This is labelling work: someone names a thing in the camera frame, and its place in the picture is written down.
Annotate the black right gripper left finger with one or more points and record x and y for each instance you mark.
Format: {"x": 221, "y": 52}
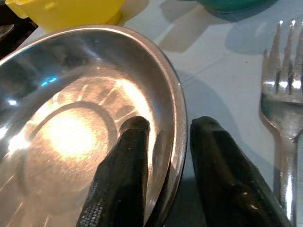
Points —
{"x": 120, "y": 179}

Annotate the teal bowl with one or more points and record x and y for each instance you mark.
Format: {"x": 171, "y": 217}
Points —
{"x": 232, "y": 4}

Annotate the yellow plastic container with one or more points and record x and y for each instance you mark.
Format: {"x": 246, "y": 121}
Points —
{"x": 71, "y": 11}

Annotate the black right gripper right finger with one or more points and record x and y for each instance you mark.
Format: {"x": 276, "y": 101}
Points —
{"x": 225, "y": 179}

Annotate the stainless steel fork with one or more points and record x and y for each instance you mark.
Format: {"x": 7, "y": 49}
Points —
{"x": 284, "y": 113}

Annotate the round stainless steel plate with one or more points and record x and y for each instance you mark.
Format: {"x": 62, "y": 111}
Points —
{"x": 71, "y": 94}

